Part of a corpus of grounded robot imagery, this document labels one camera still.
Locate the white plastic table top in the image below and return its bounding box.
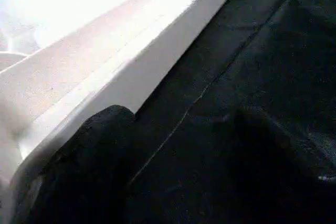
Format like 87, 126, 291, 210
0, 0, 257, 209

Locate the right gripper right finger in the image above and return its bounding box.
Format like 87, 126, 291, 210
233, 105, 336, 224

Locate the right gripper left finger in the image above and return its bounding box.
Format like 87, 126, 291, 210
15, 104, 137, 224

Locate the black work surface mat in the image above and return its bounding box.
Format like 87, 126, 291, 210
125, 0, 336, 224

